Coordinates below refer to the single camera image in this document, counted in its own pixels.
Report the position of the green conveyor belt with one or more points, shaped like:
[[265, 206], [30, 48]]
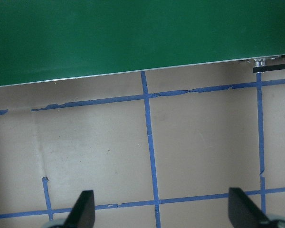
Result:
[[133, 35]]

